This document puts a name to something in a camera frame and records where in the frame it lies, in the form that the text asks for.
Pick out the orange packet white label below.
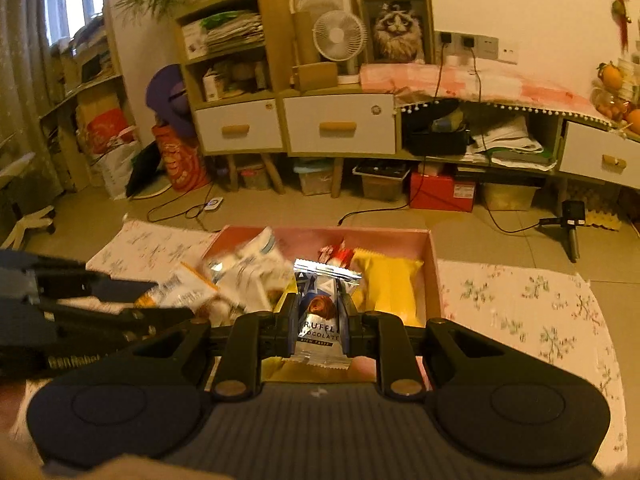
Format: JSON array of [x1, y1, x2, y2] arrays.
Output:
[[134, 262, 221, 311]]

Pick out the yellow pillow snack packet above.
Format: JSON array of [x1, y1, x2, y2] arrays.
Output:
[[350, 249, 426, 328]]

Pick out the small white carton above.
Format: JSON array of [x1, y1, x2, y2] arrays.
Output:
[[202, 69, 223, 102]]

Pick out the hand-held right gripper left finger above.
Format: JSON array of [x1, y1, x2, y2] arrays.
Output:
[[120, 305, 298, 400]]

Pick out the blue silver chocolate packet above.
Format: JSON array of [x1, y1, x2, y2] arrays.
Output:
[[291, 258, 362, 371]]

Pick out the white drawer wooden handle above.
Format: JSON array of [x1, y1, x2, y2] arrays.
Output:
[[194, 99, 284, 156], [282, 92, 397, 157], [559, 121, 640, 191]]

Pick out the pink cabinet cloth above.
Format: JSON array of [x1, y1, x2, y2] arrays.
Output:
[[360, 62, 621, 126]]

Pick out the wall power outlet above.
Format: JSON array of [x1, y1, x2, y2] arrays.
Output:
[[435, 31, 499, 58]]

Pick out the framed cat picture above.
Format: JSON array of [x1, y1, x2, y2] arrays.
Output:
[[350, 0, 435, 65]]

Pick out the brown cardboard box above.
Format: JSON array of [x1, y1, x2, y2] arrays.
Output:
[[292, 61, 339, 93]]

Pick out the floral tablecloth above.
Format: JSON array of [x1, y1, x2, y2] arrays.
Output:
[[85, 220, 628, 466]]

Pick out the red snack packet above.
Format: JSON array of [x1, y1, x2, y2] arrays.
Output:
[[319, 241, 357, 267]]

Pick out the white chair base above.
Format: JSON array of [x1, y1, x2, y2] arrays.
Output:
[[0, 165, 56, 251]]

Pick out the yellow foam piece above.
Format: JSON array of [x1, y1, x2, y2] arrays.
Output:
[[582, 210, 623, 232]]

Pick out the white red shopping bag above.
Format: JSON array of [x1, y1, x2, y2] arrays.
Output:
[[87, 107, 143, 198]]

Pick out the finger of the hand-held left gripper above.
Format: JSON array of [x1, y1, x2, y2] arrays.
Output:
[[0, 306, 196, 353], [0, 250, 158, 307]]

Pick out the grey storage bin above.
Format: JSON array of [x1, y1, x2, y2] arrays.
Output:
[[237, 162, 273, 192]]

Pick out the black power cable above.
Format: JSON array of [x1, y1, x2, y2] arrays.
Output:
[[337, 35, 451, 226]]

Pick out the small white desk fan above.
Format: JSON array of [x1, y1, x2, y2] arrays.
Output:
[[312, 10, 368, 84]]

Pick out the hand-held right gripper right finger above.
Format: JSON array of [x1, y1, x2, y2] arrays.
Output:
[[345, 305, 521, 397]]

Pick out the black box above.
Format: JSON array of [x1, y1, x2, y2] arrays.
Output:
[[402, 127, 471, 157]]

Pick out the orange printed bag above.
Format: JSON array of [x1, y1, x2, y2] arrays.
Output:
[[152, 122, 211, 192]]

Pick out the red cardboard box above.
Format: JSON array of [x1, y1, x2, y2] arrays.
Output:
[[410, 170, 476, 212]]

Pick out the yellow wooden cabinet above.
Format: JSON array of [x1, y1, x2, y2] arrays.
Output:
[[175, 0, 640, 206]]

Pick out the white rice roll clear packet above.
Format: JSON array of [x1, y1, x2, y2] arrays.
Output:
[[242, 229, 278, 263]]

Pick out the blue lid storage bin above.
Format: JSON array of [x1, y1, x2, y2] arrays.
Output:
[[293, 160, 333, 197]]

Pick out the white snack packet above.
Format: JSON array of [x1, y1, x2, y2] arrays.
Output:
[[217, 252, 293, 313]]

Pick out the side shelf unit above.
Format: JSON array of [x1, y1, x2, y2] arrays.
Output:
[[40, 0, 138, 191]]

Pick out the beige curtain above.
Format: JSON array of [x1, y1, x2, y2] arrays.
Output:
[[0, 0, 66, 211]]

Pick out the pile of papers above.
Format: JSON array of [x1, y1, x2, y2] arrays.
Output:
[[470, 115, 557, 171]]

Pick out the black flat board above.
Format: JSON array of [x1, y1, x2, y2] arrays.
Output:
[[125, 140, 173, 200]]

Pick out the pink cardboard box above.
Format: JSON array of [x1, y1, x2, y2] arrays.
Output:
[[202, 225, 443, 331]]

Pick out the stack of newspapers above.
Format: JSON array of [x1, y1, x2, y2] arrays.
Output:
[[202, 10, 265, 53]]

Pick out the clear storage bin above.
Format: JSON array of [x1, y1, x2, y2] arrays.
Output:
[[352, 160, 411, 201]]

